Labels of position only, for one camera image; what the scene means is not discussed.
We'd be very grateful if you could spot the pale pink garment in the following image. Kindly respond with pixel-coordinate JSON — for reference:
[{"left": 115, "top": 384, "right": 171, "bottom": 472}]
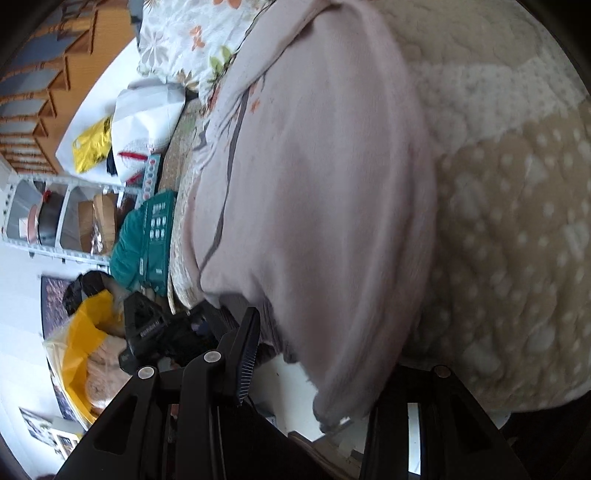
[{"left": 170, "top": 1, "right": 437, "bottom": 425}]

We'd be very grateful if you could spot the yellow shopping bag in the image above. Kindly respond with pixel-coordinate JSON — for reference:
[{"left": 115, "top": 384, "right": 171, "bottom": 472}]
[{"left": 43, "top": 290, "right": 130, "bottom": 429}]

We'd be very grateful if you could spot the teal cloth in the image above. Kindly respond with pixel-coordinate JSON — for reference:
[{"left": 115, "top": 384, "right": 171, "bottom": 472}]
[{"left": 110, "top": 207, "right": 144, "bottom": 290}]

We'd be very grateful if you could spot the teal green box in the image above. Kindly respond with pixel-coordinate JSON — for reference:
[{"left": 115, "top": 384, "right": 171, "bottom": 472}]
[{"left": 139, "top": 190, "right": 176, "bottom": 297}]

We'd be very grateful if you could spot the white metal shelf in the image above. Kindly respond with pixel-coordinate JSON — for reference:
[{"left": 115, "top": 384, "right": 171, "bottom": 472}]
[{"left": 1, "top": 174, "right": 142, "bottom": 269}]

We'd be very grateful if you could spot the colourful dots box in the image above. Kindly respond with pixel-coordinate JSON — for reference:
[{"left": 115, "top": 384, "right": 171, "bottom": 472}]
[{"left": 135, "top": 154, "right": 161, "bottom": 208}]

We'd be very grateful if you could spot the yellow plastic bag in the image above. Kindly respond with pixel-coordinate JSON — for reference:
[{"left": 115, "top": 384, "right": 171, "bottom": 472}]
[{"left": 72, "top": 116, "right": 112, "bottom": 174}]

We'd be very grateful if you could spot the white paper bag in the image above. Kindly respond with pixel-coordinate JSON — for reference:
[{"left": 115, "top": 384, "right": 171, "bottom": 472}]
[{"left": 111, "top": 78, "right": 185, "bottom": 183}]

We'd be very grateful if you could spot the wooden chair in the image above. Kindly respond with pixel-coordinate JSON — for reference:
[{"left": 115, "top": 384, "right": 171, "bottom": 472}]
[{"left": 1, "top": 1, "right": 134, "bottom": 175}]

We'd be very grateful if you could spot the white floral pillow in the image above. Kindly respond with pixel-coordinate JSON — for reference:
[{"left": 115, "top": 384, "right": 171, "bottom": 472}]
[{"left": 138, "top": 0, "right": 271, "bottom": 104}]

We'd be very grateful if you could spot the patchwork heart quilt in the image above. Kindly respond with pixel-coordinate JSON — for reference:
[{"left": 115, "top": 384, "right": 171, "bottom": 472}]
[{"left": 158, "top": 0, "right": 591, "bottom": 414}]

